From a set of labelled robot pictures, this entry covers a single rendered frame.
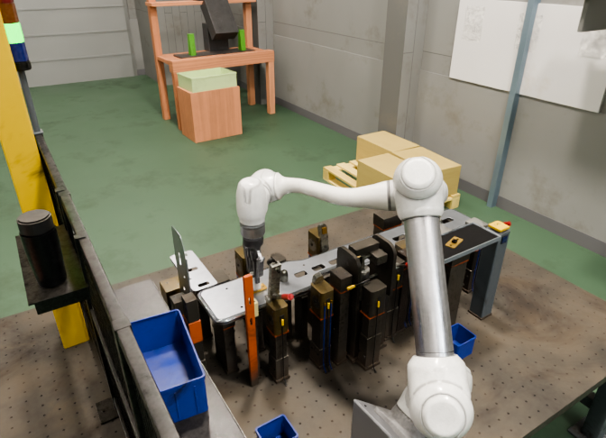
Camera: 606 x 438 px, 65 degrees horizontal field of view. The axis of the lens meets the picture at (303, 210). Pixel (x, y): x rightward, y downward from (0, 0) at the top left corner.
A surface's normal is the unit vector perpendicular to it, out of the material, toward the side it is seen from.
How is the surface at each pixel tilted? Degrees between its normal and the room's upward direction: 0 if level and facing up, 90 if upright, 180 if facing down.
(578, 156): 90
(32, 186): 90
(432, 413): 60
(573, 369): 0
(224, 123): 90
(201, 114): 90
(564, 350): 0
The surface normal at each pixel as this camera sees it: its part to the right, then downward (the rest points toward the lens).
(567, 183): -0.85, 0.24
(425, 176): -0.22, -0.29
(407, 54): 0.52, 0.40
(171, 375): 0.00, -0.88
